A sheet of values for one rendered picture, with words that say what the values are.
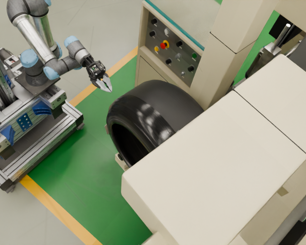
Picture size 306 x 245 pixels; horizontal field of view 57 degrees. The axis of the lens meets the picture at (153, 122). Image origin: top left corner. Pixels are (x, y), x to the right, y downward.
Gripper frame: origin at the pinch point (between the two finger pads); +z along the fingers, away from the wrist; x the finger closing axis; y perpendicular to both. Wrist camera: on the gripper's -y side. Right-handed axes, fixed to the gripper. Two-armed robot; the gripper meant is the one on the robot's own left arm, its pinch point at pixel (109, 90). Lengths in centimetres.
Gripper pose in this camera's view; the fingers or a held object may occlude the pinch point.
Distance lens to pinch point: 143.9
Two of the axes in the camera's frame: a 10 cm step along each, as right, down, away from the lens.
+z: 6.3, 7.4, -2.1
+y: 1.8, -4.1, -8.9
